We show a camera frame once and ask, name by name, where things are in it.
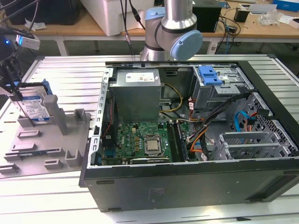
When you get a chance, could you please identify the silver CPU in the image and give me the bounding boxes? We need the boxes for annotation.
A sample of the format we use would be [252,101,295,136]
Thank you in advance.
[145,140,160,152]

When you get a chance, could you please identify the yellow wire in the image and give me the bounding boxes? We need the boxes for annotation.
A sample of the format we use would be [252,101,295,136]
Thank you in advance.
[160,84,184,117]

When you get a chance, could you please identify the black PC case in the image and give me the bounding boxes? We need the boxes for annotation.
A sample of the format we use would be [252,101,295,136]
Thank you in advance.
[78,54,299,213]

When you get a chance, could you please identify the large black box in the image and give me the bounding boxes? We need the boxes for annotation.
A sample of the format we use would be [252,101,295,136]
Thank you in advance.
[3,0,81,26]

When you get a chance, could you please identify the green motherboard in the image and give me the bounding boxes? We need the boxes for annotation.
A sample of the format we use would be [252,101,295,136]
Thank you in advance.
[102,121,194,164]

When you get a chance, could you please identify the crumpled white paper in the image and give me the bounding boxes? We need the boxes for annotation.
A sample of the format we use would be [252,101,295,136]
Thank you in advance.
[24,20,47,31]

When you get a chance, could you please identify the wooden desk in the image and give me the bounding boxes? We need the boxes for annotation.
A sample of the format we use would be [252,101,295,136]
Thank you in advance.
[0,0,299,56]

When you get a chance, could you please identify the small black cube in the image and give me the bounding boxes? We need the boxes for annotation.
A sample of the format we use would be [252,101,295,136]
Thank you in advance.
[234,8,249,23]

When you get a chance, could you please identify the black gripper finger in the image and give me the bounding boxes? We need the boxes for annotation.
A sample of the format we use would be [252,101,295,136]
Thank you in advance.
[0,62,10,89]
[6,58,23,102]

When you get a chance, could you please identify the blue drive latch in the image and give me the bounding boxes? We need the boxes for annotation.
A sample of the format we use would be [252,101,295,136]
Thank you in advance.
[198,66,222,86]

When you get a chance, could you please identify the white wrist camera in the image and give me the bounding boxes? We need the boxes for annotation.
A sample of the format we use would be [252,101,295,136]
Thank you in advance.
[15,35,40,51]

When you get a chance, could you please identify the white foam box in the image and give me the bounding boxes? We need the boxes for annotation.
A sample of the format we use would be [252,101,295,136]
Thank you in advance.
[80,0,147,37]

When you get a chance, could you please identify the black power wire with connector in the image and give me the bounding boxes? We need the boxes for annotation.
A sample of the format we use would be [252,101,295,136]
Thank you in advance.
[202,92,273,131]

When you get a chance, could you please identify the multicolour wire bundle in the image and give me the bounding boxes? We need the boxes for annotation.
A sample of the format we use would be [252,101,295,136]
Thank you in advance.
[186,118,207,143]

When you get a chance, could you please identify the orange wire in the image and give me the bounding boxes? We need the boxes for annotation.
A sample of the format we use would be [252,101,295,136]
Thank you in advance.
[189,139,205,154]

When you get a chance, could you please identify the grey parts rack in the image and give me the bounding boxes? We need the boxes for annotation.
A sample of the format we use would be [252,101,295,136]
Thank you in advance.
[0,94,92,179]

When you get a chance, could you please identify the black tower box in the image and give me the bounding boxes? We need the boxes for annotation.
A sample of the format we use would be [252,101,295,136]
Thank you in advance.
[192,6,222,33]

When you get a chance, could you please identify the black cable with connector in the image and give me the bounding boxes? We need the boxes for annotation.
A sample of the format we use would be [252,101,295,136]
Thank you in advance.
[119,0,134,56]
[128,0,147,30]

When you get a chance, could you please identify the grey power supply unit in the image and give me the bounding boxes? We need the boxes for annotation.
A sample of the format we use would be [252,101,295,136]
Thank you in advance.
[109,69,162,123]

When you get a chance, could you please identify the blue wire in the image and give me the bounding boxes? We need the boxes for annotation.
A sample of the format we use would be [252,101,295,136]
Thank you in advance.
[234,111,256,133]

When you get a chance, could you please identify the metal disk bay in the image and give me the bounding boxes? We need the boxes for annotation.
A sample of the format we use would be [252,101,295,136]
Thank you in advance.
[211,130,292,161]

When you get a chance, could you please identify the grey optical drive cage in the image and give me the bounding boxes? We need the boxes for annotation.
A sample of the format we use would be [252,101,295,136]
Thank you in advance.
[190,66,254,117]

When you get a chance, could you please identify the black case fan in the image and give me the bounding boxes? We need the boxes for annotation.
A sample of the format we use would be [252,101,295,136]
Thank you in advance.
[104,95,117,150]

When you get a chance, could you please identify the black graphics card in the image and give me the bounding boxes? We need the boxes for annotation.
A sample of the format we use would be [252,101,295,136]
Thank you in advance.
[129,156,171,165]

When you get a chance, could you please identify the blue box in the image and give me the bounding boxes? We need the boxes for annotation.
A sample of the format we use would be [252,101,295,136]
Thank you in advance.
[272,0,299,10]

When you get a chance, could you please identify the clear plastic bags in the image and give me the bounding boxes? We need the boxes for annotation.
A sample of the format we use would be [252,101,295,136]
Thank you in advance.
[258,11,285,26]

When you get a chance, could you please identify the CPU socket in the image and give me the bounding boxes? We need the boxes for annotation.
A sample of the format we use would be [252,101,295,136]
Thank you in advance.
[142,135,163,156]

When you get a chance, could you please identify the hard disk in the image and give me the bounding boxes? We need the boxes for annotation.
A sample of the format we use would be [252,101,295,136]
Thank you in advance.
[10,79,53,124]

